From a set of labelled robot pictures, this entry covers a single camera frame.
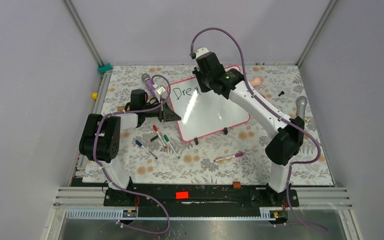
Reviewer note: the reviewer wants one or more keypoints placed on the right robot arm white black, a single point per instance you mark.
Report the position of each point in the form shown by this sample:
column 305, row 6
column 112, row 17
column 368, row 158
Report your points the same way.
column 231, row 84

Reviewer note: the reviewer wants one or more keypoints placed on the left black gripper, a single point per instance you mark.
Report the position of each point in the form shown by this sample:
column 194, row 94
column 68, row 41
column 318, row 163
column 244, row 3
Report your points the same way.
column 165, row 114

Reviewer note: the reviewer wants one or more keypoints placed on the green capped marker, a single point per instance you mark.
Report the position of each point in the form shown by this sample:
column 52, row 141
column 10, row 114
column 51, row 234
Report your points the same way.
column 171, row 146

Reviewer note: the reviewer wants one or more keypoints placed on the black marker cap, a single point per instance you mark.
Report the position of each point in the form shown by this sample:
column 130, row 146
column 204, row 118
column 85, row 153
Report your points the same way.
column 154, row 138

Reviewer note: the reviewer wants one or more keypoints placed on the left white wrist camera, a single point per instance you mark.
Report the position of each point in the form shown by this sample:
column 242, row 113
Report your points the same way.
column 159, row 92

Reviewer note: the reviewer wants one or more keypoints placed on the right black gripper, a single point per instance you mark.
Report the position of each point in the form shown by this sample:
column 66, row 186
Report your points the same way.
column 198, row 74

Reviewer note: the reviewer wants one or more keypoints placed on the red tape label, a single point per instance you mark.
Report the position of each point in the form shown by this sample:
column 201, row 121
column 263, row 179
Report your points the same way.
column 181, row 195

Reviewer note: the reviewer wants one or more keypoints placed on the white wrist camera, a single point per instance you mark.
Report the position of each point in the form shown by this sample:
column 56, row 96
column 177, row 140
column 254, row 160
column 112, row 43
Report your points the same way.
column 159, row 92
column 201, row 51

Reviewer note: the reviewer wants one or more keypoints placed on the pink capped marker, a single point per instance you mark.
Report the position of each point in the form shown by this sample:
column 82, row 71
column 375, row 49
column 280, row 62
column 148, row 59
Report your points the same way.
column 237, row 155

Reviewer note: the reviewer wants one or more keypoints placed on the pink framed whiteboard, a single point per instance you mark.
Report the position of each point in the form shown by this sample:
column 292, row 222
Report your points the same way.
column 203, row 114

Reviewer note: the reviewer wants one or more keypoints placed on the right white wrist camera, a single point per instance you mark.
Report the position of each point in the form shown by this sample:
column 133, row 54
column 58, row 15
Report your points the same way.
column 201, row 51

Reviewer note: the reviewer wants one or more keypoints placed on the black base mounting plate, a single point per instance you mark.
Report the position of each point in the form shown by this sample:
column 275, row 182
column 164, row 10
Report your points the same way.
column 159, row 200

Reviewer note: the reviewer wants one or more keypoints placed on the floral patterned table mat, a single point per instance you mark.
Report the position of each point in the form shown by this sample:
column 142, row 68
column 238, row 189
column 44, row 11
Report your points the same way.
column 196, row 165

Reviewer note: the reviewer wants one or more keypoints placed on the small brown block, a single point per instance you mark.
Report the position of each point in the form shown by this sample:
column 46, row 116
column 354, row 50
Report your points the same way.
column 236, row 185

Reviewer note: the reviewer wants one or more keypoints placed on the red capped marker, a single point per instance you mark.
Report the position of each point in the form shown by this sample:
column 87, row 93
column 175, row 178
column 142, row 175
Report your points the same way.
column 159, row 136

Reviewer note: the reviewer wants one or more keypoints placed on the teal corner bracket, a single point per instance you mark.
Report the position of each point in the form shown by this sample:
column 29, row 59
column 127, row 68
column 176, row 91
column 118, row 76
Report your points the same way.
column 104, row 68

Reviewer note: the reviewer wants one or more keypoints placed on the purple glitter microphone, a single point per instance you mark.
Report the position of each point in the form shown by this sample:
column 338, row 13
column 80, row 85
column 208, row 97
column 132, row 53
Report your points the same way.
column 151, row 86

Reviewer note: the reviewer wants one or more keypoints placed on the blue capped marker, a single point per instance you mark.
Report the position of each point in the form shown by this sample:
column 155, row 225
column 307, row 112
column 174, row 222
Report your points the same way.
column 146, row 149

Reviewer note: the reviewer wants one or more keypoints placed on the pink toy microphone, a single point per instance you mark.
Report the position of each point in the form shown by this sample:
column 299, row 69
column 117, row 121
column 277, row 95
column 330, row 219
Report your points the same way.
column 257, row 81

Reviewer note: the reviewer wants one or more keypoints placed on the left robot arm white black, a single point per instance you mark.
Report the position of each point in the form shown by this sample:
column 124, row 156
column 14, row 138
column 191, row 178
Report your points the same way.
column 100, row 139

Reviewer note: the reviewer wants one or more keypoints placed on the silver grey microphone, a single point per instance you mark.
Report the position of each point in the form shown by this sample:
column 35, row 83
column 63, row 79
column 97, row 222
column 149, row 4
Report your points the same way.
column 301, row 104

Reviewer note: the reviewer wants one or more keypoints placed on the small yellow cube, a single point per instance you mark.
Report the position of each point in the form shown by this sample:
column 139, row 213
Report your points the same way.
column 94, row 95

